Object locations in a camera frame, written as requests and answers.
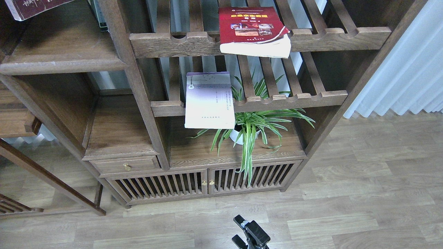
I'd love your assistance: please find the white plant pot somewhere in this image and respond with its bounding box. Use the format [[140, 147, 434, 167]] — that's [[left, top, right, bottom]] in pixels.
[[229, 128, 261, 147]]

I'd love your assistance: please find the dark maroon hardcover book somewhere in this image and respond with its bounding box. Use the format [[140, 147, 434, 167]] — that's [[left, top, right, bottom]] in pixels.
[[5, 0, 71, 21]]

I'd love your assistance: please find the dark wooden bookshelf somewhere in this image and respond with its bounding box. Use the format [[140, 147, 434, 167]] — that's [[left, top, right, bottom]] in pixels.
[[1, 0, 427, 206]]

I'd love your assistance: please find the white lavender paperback book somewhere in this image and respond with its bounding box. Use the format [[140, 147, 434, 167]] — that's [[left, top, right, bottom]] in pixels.
[[184, 72, 235, 129]]

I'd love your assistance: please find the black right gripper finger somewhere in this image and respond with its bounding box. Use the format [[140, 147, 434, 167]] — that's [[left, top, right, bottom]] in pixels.
[[234, 215, 249, 231]]

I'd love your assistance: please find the white pleated curtain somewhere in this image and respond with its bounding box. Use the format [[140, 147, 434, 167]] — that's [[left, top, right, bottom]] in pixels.
[[344, 0, 443, 118]]

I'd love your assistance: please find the green spider plant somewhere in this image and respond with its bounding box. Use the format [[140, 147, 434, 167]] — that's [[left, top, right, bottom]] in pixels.
[[197, 86, 314, 185]]

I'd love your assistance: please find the brass drawer knob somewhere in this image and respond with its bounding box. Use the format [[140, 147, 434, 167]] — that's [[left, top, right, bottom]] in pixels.
[[124, 163, 132, 171]]

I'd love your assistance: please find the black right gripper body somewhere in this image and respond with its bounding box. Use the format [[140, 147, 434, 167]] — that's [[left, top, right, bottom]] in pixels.
[[232, 221, 270, 249]]

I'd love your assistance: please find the green spine book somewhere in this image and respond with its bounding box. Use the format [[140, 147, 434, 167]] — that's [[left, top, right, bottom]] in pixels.
[[89, 0, 109, 31]]

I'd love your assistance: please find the red paperback book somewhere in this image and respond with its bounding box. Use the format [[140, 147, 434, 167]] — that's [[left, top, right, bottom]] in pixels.
[[218, 7, 291, 59]]

